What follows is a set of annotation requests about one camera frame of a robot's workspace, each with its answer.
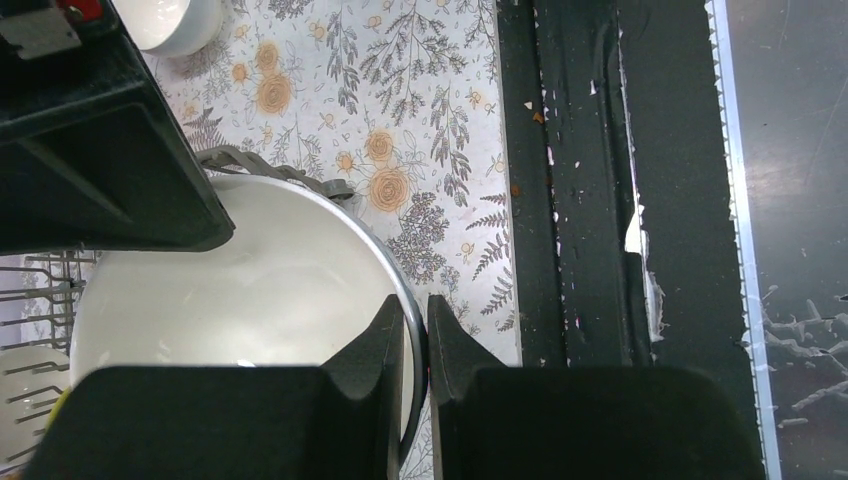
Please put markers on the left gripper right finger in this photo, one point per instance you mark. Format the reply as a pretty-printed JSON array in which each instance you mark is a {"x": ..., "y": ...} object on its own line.
[{"x": 493, "y": 421}]

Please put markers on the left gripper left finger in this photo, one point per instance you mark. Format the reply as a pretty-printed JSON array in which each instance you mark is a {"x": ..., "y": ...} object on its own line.
[{"x": 339, "y": 420}]

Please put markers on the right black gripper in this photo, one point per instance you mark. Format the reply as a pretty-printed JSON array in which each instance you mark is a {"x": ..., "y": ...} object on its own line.
[{"x": 91, "y": 155}]

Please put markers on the white ribbed ceramic bowl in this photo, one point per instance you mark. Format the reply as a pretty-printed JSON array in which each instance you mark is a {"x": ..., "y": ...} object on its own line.
[{"x": 170, "y": 28}]

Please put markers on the small white ceramic bowl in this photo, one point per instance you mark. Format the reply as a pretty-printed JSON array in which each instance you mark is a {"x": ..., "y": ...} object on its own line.
[{"x": 32, "y": 380}]

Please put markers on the floral tablecloth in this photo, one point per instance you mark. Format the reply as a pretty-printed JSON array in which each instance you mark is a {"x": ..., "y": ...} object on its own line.
[{"x": 387, "y": 108}]

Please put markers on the grey wire dish rack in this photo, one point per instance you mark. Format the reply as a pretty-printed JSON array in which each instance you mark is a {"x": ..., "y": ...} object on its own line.
[{"x": 39, "y": 297}]

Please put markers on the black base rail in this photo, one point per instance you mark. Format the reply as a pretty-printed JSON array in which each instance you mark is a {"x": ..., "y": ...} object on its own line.
[{"x": 625, "y": 250}]

